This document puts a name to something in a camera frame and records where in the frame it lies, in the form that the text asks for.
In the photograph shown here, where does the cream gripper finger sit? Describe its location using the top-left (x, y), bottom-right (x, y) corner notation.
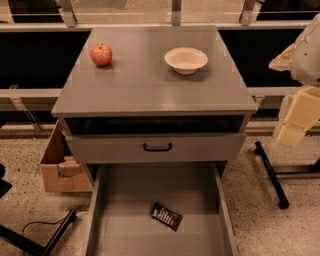
top-left (277, 86), bottom-right (320, 147)
top-left (269, 44), bottom-right (294, 72)

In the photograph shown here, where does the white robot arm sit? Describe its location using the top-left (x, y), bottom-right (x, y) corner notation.
top-left (269, 14), bottom-right (320, 147)

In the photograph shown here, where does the grey drawer cabinet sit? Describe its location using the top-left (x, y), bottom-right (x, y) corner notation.
top-left (52, 26), bottom-right (257, 178)

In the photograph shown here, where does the open grey middle drawer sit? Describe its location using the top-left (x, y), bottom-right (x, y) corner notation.
top-left (83, 162), bottom-right (239, 256)

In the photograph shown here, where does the closed grey top drawer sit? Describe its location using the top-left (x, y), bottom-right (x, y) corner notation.
top-left (66, 133), bottom-right (245, 164)

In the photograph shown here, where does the black stand leg right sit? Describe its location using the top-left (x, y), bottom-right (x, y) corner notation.
top-left (254, 141), bottom-right (320, 209)

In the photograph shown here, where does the black stand leg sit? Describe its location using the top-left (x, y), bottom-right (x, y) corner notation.
top-left (0, 209), bottom-right (77, 256)
top-left (254, 141), bottom-right (320, 209)

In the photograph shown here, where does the white paper bowl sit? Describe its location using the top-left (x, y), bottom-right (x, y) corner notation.
top-left (164, 47), bottom-right (208, 75)

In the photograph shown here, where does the red apple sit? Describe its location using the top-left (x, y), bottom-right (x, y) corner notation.
top-left (90, 43), bottom-right (112, 67)

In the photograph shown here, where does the cardboard box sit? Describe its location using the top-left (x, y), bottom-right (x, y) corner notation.
top-left (40, 122), bottom-right (92, 192)

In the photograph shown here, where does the metal window railing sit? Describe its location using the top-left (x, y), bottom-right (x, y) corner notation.
top-left (0, 0), bottom-right (320, 30)

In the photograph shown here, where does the black stand leg left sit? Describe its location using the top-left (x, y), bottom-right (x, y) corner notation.
top-left (0, 209), bottom-right (77, 256)

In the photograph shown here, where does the black drawer handle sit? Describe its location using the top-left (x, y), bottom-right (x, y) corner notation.
top-left (143, 143), bottom-right (172, 152)

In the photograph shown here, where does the black cable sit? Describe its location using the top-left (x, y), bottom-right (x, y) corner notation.
top-left (21, 208), bottom-right (90, 256)

